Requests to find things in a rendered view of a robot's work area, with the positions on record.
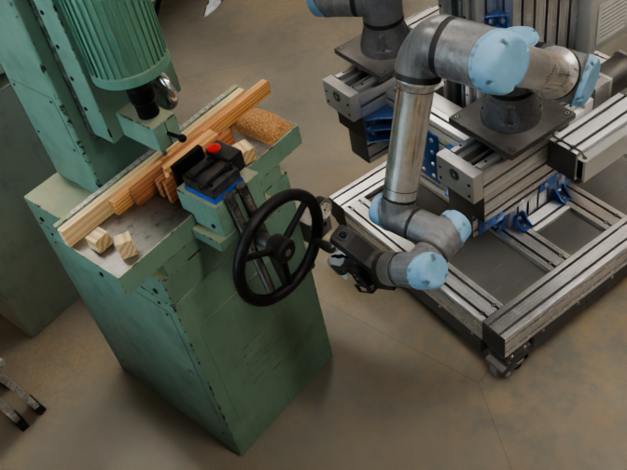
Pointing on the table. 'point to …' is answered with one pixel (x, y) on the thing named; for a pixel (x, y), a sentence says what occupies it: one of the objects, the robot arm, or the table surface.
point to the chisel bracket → (151, 137)
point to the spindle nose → (144, 101)
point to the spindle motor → (118, 41)
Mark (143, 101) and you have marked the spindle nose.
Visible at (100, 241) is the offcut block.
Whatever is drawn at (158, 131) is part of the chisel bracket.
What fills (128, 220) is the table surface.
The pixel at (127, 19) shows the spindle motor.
